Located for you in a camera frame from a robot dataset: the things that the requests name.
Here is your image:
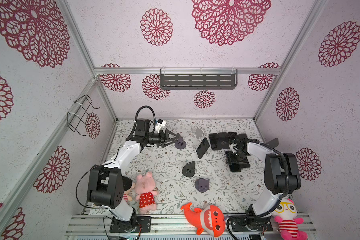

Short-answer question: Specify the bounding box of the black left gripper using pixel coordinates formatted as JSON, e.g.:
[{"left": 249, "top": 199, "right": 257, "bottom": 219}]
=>
[{"left": 145, "top": 128, "right": 178, "bottom": 148}]

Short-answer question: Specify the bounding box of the blue-edged black phone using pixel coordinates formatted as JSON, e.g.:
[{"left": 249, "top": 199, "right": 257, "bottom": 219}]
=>
[{"left": 218, "top": 132, "right": 230, "bottom": 150}]

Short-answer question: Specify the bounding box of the teal-edged black phone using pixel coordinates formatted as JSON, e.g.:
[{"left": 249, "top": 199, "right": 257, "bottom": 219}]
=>
[{"left": 228, "top": 132, "right": 248, "bottom": 142}]

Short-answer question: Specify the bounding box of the black phone reddish screen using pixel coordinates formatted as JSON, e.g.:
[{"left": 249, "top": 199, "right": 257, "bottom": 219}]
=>
[{"left": 238, "top": 157, "right": 251, "bottom": 169}]

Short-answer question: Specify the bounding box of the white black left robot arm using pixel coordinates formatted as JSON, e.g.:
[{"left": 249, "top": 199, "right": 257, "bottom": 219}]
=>
[{"left": 87, "top": 119, "right": 183, "bottom": 222}]

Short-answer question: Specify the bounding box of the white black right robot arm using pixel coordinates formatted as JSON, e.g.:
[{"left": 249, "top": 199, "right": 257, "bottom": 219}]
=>
[{"left": 232, "top": 139, "right": 302, "bottom": 219}]

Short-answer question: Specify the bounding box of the grey round phone stand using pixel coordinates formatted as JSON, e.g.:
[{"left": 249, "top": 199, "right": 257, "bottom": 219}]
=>
[{"left": 175, "top": 137, "right": 187, "bottom": 150}]

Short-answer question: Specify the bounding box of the white folding phone stand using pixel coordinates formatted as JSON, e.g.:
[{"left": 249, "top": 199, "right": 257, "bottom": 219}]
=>
[{"left": 195, "top": 127, "right": 204, "bottom": 139}]

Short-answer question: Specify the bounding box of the black slab phone stand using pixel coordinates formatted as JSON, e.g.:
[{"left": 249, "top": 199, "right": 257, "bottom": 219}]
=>
[{"left": 182, "top": 161, "right": 196, "bottom": 178}]

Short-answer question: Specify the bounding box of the dark round phone stand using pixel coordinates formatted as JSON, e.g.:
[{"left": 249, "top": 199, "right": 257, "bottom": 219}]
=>
[{"left": 195, "top": 178, "right": 210, "bottom": 193}]

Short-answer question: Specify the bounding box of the pink pig plush toy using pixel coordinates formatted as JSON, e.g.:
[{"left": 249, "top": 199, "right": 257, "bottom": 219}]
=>
[{"left": 135, "top": 172, "right": 159, "bottom": 215}]

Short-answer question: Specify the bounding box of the black-haired boy plush doll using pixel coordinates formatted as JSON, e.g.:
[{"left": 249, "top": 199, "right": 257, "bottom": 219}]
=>
[{"left": 123, "top": 176, "right": 135, "bottom": 203}]

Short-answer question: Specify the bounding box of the red shark plush toy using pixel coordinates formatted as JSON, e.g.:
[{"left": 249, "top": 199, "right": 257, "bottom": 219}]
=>
[{"left": 181, "top": 203, "right": 226, "bottom": 238}]

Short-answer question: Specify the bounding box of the white pink glasses plush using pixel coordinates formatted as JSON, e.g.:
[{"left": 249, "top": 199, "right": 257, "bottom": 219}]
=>
[{"left": 272, "top": 198, "right": 308, "bottom": 240}]

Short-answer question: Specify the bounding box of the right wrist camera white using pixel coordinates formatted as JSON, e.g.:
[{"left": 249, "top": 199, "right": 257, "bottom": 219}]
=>
[{"left": 229, "top": 144, "right": 238, "bottom": 154}]

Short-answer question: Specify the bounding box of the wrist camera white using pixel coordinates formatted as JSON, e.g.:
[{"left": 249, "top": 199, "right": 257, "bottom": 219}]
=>
[
  {"left": 154, "top": 119, "right": 167, "bottom": 133},
  {"left": 229, "top": 144, "right": 238, "bottom": 154}
]

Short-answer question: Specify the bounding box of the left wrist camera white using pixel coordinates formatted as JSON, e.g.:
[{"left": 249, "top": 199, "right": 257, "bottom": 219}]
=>
[{"left": 154, "top": 119, "right": 167, "bottom": 133}]

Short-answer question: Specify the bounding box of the left black corrugated cable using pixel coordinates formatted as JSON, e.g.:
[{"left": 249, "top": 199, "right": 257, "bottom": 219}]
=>
[{"left": 128, "top": 105, "right": 157, "bottom": 136}]

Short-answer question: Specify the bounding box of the black corrugated cable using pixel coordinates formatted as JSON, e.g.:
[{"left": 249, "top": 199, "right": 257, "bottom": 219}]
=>
[
  {"left": 128, "top": 105, "right": 157, "bottom": 136},
  {"left": 226, "top": 139, "right": 291, "bottom": 240}
]

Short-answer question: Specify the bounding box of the grey wall shelf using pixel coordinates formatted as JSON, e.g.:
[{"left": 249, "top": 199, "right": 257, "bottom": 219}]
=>
[{"left": 159, "top": 69, "right": 238, "bottom": 90}]

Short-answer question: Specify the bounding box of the right black corrugated cable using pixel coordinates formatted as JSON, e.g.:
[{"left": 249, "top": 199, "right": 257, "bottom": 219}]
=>
[{"left": 226, "top": 139, "right": 291, "bottom": 240}]

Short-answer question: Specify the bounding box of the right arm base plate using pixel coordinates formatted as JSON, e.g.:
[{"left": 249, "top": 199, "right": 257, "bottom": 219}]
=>
[{"left": 229, "top": 216, "right": 273, "bottom": 232}]

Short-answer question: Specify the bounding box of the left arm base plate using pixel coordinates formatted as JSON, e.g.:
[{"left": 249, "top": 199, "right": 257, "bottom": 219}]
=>
[{"left": 110, "top": 216, "right": 152, "bottom": 234}]

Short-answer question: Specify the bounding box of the black wire wall rack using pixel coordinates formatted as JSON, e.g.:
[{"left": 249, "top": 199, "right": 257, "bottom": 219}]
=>
[{"left": 66, "top": 95, "right": 101, "bottom": 139}]

